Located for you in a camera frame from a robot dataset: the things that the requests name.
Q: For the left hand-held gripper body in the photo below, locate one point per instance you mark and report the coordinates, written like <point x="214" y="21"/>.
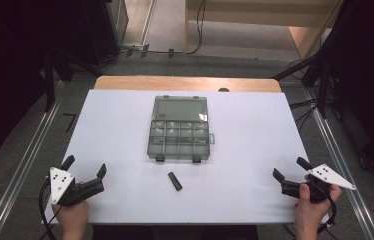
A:
<point x="62" y="186"/>

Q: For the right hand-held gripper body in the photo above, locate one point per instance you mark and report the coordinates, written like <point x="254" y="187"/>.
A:
<point x="321" y="181"/>

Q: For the person's left hand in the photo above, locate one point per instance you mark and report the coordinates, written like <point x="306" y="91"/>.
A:
<point x="71" y="213"/>

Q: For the person's right hand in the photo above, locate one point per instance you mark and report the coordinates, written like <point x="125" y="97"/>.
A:
<point x="311" y="210"/>

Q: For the white table board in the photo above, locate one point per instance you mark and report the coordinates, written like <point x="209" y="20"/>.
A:
<point x="241" y="160"/>

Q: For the small black flash drive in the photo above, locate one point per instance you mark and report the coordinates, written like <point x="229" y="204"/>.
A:
<point x="175" y="181"/>

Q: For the black metal stand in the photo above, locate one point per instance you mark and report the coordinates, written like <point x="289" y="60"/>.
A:
<point x="318" y="80"/>
<point x="50" y="80"/>

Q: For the clear grey compartment box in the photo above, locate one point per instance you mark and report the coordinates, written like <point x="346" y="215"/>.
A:
<point x="179" y="133"/>

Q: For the dark cabinet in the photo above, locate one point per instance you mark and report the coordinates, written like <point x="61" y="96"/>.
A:
<point x="103" y="30"/>

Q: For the beige wooden furniture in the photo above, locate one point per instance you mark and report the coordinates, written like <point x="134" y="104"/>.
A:
<point x="261" y="16"/>

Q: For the aluminium floor rail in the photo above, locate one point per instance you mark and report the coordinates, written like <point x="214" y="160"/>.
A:
<point x="341" y="166"/>
<point x="25" y="166"/>

